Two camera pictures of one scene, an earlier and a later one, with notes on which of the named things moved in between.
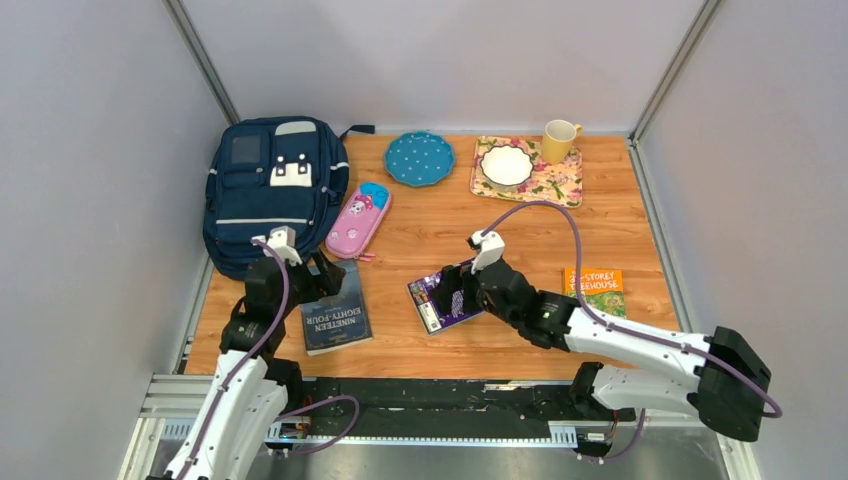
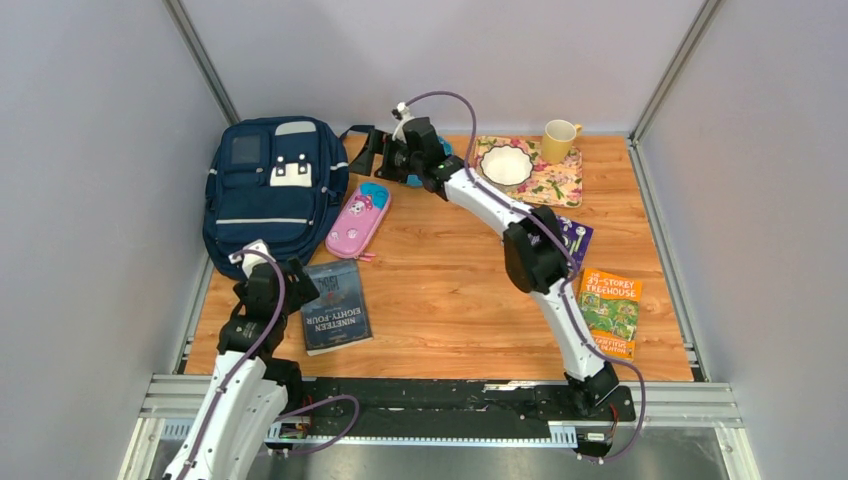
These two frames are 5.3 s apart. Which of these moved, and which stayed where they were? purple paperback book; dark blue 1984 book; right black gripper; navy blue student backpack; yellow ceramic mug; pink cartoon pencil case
Moved: purple paperback book; right black gripper
Stayed: yellow ceramic mug; pink cartoon pencil case; dark blue 1984 book; navy blue student backpack
